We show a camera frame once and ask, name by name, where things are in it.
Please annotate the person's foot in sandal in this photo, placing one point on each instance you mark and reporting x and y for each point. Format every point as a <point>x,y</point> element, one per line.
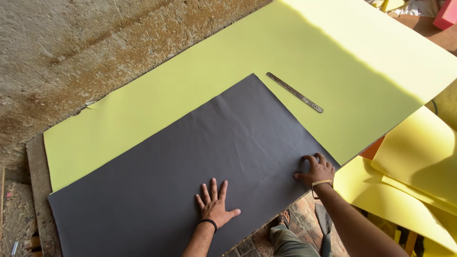
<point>284,217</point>

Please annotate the small white tube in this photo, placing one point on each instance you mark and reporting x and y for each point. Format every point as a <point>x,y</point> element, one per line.
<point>14,248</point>

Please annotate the person's right hand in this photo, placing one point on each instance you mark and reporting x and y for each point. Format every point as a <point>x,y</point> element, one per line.
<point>319,173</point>

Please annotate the person's left hand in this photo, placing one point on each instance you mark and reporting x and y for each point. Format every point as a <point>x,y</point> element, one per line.
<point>214,209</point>

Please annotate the dark grey sheet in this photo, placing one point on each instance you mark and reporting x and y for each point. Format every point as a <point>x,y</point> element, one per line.
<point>185,153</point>

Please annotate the white cloth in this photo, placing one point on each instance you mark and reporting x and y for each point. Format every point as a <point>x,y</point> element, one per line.
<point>417,7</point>

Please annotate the metal ruler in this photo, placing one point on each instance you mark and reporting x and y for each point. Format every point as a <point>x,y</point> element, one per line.
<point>295,92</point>

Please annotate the pink foam block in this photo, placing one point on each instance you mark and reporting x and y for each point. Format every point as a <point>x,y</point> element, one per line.
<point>446,14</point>

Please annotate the grey scrap strip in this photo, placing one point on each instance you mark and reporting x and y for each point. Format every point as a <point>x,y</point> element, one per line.
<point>324,221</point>

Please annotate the black wristband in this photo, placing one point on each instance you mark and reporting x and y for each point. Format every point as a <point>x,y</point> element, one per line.
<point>209,222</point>

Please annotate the yellow foam offcut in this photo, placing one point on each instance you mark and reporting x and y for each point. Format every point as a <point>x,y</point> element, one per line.
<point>391,4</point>

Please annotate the yellow-green foam sheet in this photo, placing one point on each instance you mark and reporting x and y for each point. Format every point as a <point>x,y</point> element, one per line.
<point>321,46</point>

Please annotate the person's olive trouser leg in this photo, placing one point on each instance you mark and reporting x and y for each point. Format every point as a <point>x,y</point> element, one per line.
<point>291,244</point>

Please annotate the heap of yellow foam sheets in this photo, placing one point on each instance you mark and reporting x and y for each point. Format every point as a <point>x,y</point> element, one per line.
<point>417,167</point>

